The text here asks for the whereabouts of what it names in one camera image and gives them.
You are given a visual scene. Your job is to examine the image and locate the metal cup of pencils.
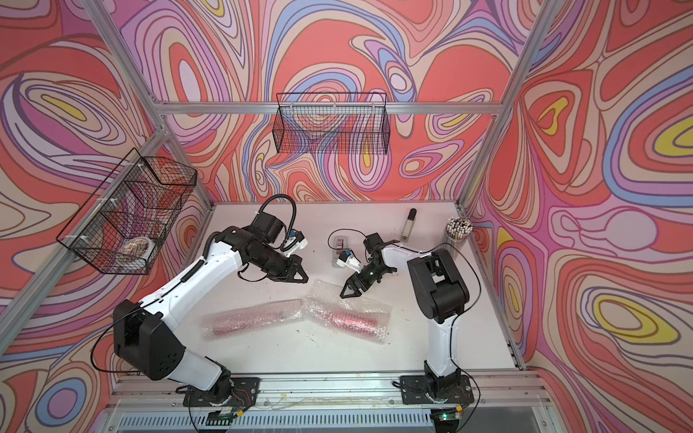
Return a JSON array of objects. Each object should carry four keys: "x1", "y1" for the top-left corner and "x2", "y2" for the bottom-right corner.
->
[{"x1": 444, "y1": 216, "x2": 474, "y2": 247}]

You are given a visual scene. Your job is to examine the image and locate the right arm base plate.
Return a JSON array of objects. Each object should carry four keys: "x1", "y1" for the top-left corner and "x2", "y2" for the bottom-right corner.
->
[{"x1": 392, "y1": 375, "x2": 476, "y2": 407}]

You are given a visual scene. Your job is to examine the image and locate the black wire basket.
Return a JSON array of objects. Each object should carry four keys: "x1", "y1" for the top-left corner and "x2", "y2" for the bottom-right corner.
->
[
  {"x1": 272, "y1": 91, "x2": 391, "y2": 156},
  {"x1": 56, "y1": 150, "x2": 198, "y2": 275}
]

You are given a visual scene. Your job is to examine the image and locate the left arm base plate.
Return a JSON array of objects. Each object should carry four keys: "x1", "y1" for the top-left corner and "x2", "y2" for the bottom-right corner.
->
[{"x1": 183, "y1": 376, "x2": 261, "y2": 410}]

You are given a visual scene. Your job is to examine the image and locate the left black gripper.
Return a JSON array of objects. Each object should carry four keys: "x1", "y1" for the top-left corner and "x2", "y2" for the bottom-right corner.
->
[{"x1": 251, "y1": 245, "x2": 312, "y2": 281}]

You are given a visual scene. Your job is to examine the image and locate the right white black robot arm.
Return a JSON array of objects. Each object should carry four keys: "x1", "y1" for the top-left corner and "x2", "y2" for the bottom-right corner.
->
[{"x1": 337, "y1": 233, "x2": 475, "y2": 409}]

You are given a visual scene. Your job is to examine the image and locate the silver black marker tube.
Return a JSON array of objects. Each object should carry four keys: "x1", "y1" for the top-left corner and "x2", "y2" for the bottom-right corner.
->
[{"x1": 400, "y1": 209, "x2": 417, "y2": 243}]

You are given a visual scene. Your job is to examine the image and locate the grey tape dispenser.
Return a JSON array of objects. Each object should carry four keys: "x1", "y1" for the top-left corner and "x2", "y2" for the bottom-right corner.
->
[{"x1": 330, "y1": 236, "x2": 348, "y2": 268}]

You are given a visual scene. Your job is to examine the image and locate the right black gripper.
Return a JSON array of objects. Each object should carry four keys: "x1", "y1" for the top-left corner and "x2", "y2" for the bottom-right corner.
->
[{"x1": 340, "y1": 262, "x2": 393, "y2": 299}]

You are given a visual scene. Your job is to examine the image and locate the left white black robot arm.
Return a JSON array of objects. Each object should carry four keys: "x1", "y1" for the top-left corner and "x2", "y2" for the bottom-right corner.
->
[{"x1": 113, "y1": 211, "x2": 309, "y2": 405}]

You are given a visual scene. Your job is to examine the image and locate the bubble wrap sheet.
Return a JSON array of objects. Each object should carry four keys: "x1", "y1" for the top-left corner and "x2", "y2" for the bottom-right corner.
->
[
  {"x1": 301, "y1": 280, "x2": 392, "y2": 344},
  {"x1": 200, "y1": 299, "x2": 303, "y2": 341}
]

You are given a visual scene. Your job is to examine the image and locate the aluminium front rail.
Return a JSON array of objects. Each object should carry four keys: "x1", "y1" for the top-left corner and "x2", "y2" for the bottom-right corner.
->
[{"x1": 93, "y1": 371, "x2": 567, "y2": 432}]

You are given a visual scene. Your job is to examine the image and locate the back black wire basket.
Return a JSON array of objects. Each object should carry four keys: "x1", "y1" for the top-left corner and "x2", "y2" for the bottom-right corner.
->
[{"x1": 272, "y1": 91, "x2": 391, "y2": 156}]

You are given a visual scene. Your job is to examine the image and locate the left black wire basket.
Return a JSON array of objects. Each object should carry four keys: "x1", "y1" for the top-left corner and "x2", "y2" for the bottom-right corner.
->
[{"x1": 56, "y1": 150, "x2": 198, "y2": 275}]

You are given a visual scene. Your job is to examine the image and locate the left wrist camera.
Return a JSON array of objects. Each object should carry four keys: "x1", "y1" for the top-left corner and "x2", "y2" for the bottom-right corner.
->
[{"x1": 280, "y1": 229, "x2": 308, "y2": 257}]

